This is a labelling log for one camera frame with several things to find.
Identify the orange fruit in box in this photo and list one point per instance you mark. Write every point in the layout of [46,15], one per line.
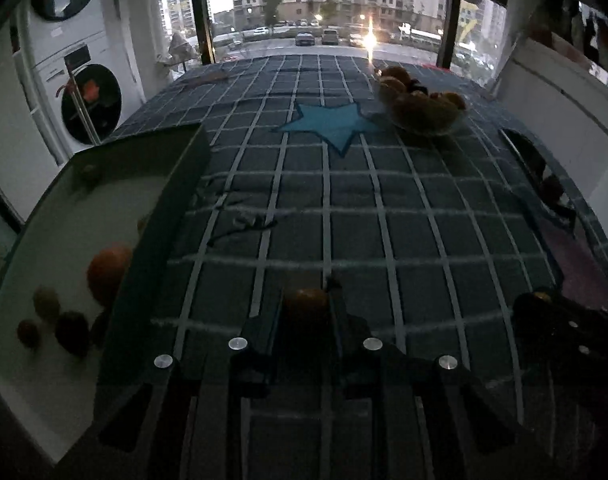
[105,273]

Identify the blue plaid tablecloth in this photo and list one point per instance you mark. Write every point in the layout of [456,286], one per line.
[432,236]

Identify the dark red fruit in box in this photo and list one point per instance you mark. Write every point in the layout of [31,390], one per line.
[29,335]

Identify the white dryer machine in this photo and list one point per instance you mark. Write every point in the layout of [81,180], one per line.
[51,27]

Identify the green fruit in box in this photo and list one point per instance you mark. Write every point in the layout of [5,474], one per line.
[46,304]

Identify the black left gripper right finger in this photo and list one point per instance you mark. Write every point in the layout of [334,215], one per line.
[401,417]

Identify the glass fruit bowl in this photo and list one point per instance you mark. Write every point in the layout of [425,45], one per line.
[414,109]

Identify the small orange fruit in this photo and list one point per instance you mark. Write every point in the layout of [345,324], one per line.
[309,296]

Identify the orange in bowl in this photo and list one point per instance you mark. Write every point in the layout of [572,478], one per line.
[397,72]

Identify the dark plum fruit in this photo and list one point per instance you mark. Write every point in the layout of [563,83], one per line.
[73,333]

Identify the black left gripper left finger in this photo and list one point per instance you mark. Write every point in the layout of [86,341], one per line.
[211,411]

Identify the white washing machine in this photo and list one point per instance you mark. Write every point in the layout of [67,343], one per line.
[88,90]

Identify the brown round fruit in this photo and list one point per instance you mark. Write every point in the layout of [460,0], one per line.
[90,177]

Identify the blue star patch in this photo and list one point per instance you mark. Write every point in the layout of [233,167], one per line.
[337,126]

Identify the white cabinet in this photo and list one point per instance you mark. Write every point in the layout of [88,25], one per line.
[566,107]

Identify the white storage box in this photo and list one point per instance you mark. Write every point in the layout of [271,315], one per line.
[147,181]

